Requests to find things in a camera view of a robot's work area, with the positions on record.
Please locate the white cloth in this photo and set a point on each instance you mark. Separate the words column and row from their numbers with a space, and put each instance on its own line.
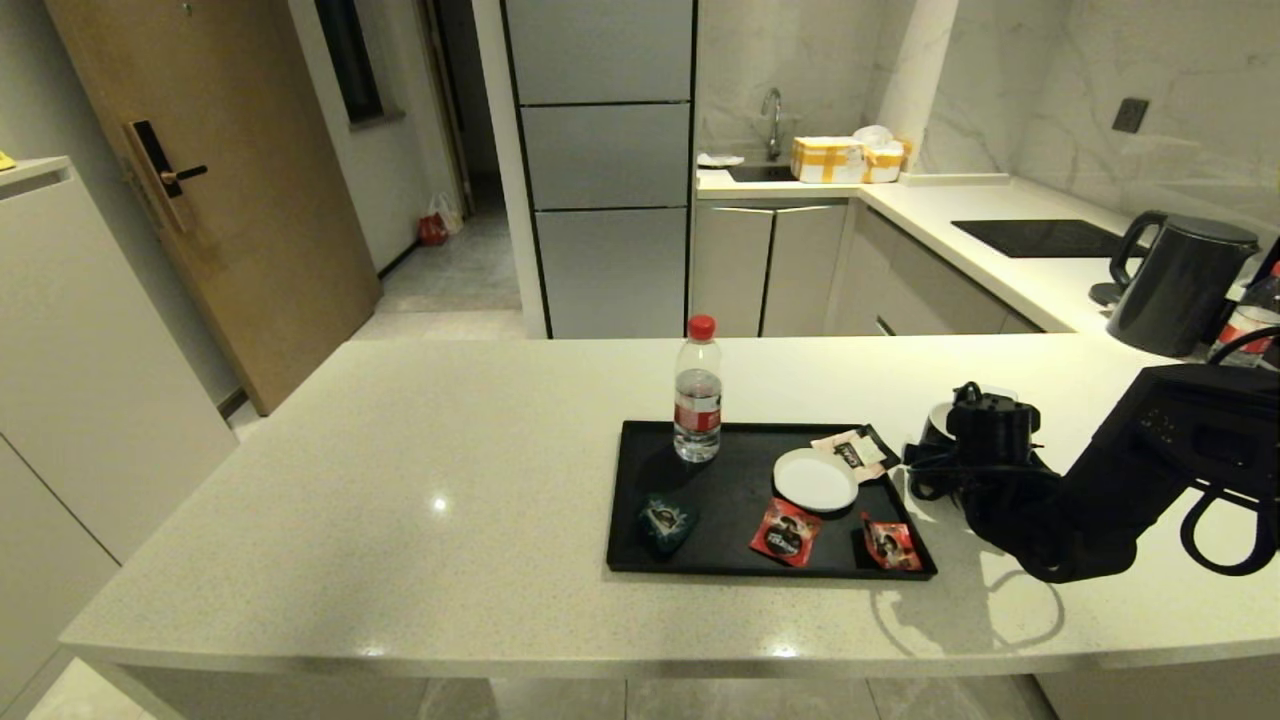
column 720, row 159

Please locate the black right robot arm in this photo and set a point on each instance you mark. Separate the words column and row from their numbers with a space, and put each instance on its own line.
column 1150, row 470

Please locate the dark wall socket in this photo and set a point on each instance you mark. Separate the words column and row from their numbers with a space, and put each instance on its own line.
column 1130, row 115

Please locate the black electric kettle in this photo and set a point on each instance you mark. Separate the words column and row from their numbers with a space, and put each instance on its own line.
column 1180, row 290

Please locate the red bag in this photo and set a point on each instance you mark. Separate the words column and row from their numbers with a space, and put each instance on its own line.
column 433, row 230

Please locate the white round saucer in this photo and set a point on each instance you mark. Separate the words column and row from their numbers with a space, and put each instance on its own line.
column 815, row 480

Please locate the grey counter drawer unit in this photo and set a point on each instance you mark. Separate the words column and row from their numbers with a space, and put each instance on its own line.
column 920, row 290

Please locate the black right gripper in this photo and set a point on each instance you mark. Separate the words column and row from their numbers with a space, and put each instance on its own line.
column 975, row 480

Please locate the black mug white inside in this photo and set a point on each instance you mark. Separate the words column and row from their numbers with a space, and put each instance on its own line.
column 937, row 420

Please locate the wooden door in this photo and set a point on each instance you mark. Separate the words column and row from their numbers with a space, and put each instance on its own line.
column 250, row 200

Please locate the black induction cooktop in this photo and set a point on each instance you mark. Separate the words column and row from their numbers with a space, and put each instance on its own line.
column 1045, row 238

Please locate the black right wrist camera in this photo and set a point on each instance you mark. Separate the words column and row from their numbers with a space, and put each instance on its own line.
column 992, row 425

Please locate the dark green snack packet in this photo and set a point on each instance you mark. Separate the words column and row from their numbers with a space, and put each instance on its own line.
column 667, row 521

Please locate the dark narrow window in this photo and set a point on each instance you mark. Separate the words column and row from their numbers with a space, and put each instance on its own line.
column 350, row 55

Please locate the red-capped water bottle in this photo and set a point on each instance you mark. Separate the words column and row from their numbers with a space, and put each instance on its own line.
column 697, row 410
column 1255, row 320

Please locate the pink and black sachet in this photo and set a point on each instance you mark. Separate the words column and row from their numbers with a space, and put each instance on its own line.
column 860, row 452

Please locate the black rectangular serving tray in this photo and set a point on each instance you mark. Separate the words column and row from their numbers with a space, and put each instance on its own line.
column 740, row 490

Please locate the tall silver refrigerator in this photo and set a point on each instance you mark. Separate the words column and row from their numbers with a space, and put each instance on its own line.
column 600, row 170

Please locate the white tall cabinet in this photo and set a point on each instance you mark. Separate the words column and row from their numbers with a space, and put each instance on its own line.
column 90, row 400

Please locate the grey base cabinet doors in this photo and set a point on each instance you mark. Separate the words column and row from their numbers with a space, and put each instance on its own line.
column 765, row 270

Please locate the red instant coffee packet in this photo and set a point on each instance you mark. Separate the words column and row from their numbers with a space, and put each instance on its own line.
column 890, row 545
column 785, row 533

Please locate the chrome kitchen faucet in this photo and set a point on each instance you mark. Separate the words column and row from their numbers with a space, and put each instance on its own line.
column 773, row 120

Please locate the steel kitchen sink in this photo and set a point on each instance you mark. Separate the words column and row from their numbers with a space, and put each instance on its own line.
column 760, row 173

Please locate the yellow taped cardboard box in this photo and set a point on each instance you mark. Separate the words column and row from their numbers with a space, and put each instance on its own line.
column 825, row 160

